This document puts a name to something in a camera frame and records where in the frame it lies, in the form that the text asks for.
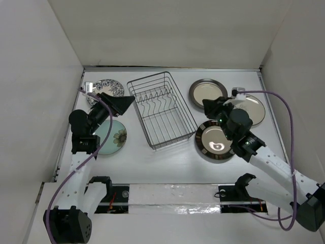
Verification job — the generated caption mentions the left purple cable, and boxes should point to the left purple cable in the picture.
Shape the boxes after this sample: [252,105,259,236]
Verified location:
[45,87,114,244]

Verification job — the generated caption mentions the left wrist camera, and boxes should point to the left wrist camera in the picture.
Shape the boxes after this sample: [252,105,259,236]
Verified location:
[81,81,93,94]

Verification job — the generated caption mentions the brown rim cream plate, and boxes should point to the brown rim cream plate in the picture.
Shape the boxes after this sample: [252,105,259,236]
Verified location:
[188,78,228,109]

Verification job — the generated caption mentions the blue floral plate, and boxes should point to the blue floral plate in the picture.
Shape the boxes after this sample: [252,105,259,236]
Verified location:
[92,79,124,97]

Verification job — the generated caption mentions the grey tree pattern plate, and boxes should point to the grey tree pattern plate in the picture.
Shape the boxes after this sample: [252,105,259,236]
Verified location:
[237,95,266,126]

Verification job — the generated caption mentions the dark striped rim plate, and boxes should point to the dark striped rim plate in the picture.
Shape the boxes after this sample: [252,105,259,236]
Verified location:
[195,120,234,160]

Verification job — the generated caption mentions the wire dish rack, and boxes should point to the wire dish rack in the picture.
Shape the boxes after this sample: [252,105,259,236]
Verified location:
[126,71,198,150]

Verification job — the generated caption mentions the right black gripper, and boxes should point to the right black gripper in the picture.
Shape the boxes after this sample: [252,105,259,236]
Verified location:
[202,97,235,141]

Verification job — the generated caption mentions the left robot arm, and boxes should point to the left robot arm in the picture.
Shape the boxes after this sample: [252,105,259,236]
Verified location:
[43,91,135,243]

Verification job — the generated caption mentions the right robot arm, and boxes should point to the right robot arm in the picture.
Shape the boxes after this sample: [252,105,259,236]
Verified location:
[203,95,324,232]

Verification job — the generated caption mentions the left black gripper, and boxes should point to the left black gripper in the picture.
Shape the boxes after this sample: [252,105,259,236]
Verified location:
[88,93,134,134]

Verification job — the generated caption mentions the green flower plate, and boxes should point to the green flower plate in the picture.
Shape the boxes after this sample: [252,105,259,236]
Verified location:
[93,120,127,155]

